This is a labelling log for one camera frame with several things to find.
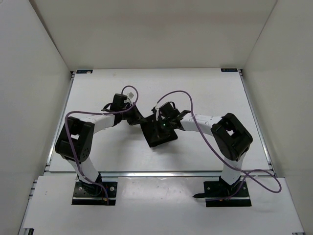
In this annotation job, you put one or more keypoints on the black skirt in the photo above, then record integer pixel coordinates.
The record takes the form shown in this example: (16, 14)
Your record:
(148, 131)

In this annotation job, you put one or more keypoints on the blue label sticker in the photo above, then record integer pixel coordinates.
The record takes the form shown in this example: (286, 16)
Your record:
(229, 70)
(84, 71)

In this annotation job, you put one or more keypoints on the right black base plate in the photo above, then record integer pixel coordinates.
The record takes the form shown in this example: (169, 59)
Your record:
(220, 194)

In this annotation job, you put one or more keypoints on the right blue label sticker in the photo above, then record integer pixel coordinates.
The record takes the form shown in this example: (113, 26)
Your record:
(229, 70)

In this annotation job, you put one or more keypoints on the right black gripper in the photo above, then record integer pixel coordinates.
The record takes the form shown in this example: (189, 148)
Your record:
(161, 119)

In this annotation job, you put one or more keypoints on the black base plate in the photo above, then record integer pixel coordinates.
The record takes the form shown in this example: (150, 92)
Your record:
(220, 194)
(88, 194)

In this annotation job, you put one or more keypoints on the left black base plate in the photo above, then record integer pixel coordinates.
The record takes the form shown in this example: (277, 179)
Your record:
(88, 194)

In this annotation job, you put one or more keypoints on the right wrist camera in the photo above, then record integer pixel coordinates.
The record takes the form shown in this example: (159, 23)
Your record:
(156, 112)

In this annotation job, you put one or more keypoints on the left blue label sticker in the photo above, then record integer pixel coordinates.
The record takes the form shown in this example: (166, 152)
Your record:
(84, 71)

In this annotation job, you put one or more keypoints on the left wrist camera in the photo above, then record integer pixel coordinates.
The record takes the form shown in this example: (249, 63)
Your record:
(130, 95)

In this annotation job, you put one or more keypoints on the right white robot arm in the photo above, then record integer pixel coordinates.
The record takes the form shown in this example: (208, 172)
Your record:
(231, 137)

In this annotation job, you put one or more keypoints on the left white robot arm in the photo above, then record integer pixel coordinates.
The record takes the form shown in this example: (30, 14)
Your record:
(75, 139)

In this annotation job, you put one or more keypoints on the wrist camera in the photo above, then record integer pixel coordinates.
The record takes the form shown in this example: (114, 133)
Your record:
(130, 95)
(156, 112)

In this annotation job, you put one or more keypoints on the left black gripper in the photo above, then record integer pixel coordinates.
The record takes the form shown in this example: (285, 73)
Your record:
(138, 118)

